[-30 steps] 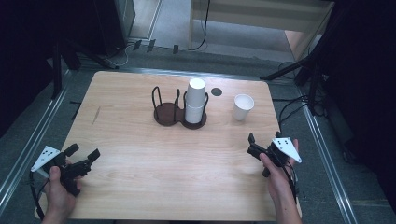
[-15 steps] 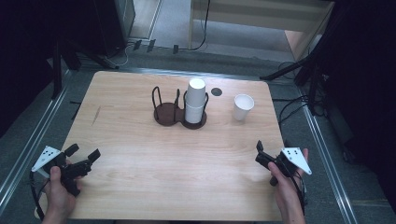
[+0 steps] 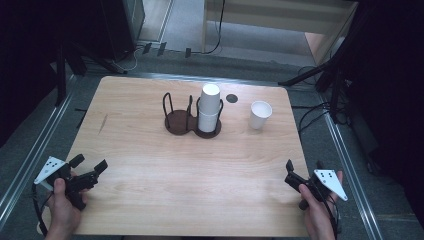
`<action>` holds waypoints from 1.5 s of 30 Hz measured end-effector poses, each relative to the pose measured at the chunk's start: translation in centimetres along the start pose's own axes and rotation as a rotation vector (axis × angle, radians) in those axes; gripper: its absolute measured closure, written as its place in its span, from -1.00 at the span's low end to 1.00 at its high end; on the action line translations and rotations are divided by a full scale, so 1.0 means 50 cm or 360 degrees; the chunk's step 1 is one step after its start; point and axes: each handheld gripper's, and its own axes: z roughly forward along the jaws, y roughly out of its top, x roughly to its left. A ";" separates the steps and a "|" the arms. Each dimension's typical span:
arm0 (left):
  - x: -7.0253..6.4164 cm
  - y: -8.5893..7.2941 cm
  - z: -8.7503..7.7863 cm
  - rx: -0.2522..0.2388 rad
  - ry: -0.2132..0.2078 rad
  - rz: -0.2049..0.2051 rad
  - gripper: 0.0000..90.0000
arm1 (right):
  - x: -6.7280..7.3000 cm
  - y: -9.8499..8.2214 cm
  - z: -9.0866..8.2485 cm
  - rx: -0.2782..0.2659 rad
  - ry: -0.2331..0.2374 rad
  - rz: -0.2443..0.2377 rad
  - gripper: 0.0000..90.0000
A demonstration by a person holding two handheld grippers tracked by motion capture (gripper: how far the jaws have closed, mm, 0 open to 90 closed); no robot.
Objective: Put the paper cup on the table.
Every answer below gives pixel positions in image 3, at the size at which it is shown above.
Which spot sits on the black plug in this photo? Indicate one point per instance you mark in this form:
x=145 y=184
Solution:
x=161 y=48
x=188 y=52
x=147 y=48

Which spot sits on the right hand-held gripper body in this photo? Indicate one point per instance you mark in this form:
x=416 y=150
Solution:
x=330 y=183

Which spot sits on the black cabinet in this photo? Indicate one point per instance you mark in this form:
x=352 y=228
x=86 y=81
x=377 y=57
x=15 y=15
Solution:
x=121 y=26

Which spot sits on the dark brown double cup holder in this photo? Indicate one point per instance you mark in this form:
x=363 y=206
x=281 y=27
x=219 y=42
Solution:
x=180 y=123

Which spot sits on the person's right hand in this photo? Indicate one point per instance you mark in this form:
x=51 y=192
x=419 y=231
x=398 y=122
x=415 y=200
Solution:
x=318 y=216

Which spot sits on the black metal stand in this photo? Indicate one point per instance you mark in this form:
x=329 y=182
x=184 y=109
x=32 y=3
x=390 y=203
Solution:
x=61 y=73

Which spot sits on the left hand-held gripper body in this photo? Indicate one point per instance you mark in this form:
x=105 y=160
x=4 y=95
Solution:
x=50 y=170

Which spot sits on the white paper cup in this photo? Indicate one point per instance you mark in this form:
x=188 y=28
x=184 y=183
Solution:
x=260 y=115

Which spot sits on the aluminium floor rail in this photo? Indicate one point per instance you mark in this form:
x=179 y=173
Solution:
x=33 y=156
x=350 y=160

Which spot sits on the person's left hand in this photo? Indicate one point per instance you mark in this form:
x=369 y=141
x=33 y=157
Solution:
x=63 y=213

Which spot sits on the light wooden furniture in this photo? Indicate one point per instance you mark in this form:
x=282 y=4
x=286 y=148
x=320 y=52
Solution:
x=283 y=20

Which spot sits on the black round table grommet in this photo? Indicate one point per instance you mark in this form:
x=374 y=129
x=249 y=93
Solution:
x=232 y=98

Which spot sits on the stack of white paper cups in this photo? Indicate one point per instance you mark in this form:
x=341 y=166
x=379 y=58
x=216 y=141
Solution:
x=209 y=106

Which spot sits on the black tripod stand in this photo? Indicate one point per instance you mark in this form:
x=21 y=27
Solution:
x=320 y=71

